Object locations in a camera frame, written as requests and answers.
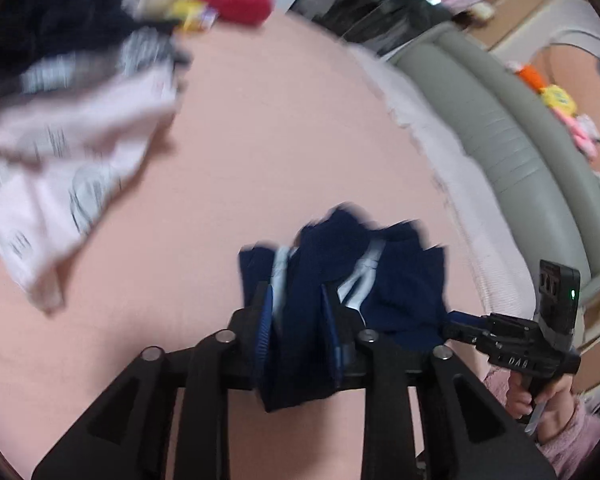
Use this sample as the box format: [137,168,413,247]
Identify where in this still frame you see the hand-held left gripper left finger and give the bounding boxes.
[31,282,273,480]

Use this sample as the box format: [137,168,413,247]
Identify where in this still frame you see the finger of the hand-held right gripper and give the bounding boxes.
[442,325,491,348]
[445,310,493,331]

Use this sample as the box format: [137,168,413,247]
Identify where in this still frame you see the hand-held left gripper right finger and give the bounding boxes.
[320,284,558,480]

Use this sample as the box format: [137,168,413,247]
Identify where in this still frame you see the navy shorts with white stripes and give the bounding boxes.
[237,204,451,413]

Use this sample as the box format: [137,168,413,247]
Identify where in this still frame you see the person's right forearm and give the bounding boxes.
[482,367,600,480]

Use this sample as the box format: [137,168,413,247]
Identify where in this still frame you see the person's right hand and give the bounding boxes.
[507,375,578,443]

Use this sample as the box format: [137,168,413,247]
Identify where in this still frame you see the pale pink pillow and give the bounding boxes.
[420,125,546,356]

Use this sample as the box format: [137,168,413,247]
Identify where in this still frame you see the grey padded headboard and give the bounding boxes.
[390,22,600,306]

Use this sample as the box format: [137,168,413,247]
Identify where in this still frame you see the yellow sponge plush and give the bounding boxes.
[540,85,578,116]

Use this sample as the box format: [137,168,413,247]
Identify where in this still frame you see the orange carrot plush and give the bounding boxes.
[505,61,548,91]

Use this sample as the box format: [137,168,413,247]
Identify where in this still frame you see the light pink printed shirt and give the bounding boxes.
[0,67,181,313]

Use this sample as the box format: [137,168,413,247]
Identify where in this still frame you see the glass door wardrobe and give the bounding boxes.
[287,0,461,56]

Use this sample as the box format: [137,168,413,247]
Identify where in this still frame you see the yellow packet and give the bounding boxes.
[165,0,218,33]

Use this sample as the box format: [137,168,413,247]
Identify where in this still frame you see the red plush toy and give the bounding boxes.
[195,0,276,27]

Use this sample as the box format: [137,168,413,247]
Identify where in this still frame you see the dark navy garment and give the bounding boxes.
[0,0,146,111]

